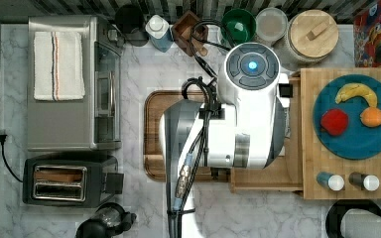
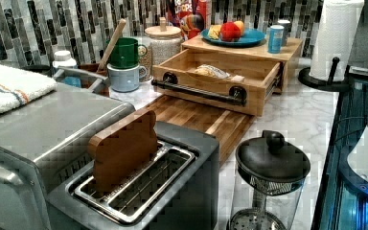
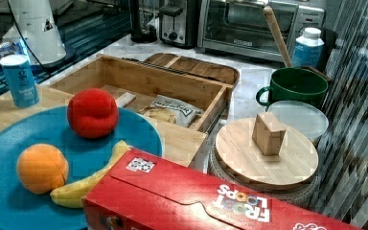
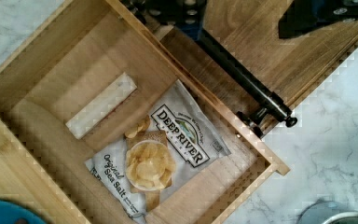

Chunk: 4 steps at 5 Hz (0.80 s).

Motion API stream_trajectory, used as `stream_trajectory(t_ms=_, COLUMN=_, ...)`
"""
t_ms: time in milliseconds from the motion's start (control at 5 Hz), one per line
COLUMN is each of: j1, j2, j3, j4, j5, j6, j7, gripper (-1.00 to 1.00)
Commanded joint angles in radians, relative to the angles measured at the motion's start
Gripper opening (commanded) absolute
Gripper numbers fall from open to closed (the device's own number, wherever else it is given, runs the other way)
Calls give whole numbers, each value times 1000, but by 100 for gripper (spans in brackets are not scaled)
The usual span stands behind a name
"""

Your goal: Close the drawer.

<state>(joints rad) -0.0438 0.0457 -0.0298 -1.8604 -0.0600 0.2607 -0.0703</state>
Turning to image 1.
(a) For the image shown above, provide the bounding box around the bamboo drawer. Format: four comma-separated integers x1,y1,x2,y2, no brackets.
229,157,303,192

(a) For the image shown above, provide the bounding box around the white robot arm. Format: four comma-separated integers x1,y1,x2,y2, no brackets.
159,43,293,238

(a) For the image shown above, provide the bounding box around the bamboo drawer cabinet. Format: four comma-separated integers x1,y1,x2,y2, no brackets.
288,67,381,200

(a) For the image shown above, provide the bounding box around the wooden cutting board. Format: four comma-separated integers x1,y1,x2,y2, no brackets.
143,90,230,182

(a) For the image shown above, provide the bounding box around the wooden utensil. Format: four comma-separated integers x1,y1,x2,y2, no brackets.
192,39,207,57

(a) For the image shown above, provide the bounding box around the brown wooden utensil box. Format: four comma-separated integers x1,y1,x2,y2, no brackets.
172,11,208,57

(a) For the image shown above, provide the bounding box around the white cap blue bottle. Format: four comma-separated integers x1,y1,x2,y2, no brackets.
146,15,174,53

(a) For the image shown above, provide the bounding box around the green cup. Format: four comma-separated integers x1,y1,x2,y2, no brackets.
221,9,256,44

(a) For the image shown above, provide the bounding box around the light blue mug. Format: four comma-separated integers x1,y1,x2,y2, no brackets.
255,7,288,46

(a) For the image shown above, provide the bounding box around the silver toaster oven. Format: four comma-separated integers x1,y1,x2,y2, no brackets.
27,15,121,152

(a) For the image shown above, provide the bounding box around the black two-slot toaster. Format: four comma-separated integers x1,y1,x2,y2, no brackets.
23,152,124,208

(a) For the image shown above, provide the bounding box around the red apple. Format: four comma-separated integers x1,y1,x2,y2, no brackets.
320,109,349,136

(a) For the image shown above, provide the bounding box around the white striped towel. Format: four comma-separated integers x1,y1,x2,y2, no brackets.
33,32,85,101

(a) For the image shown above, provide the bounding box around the jar with wooden lid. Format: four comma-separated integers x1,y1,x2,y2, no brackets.
274,10,339,69

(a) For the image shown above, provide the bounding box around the blue shaker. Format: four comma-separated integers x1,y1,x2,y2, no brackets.
317,172,345,191

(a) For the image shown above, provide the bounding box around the wooden toast slice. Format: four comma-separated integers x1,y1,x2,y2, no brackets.
34,172,82,182

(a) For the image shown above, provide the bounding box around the yellow banana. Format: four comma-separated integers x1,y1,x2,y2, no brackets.
334,83,378,107

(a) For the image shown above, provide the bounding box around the blue plate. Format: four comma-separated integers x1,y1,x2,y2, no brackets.
313,74,381,160

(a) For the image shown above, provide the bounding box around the black paper towel holder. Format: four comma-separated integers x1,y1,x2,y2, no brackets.
325,199,381,238

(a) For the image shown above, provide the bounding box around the orange fruit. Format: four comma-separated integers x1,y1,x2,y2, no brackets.
360,107,381,128

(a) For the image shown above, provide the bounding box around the dark grey shaker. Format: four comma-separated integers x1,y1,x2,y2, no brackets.
349,172,380,191

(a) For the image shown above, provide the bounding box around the paper towel roll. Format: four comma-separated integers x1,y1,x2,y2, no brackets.
340,209,381,238

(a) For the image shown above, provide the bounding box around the froot loops cereal box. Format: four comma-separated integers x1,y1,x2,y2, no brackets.
353,0,381,67

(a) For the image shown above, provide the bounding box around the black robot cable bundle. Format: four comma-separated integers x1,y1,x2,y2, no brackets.
166,19,232,238

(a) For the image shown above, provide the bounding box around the black power cord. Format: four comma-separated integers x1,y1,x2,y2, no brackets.
0,133,24,183

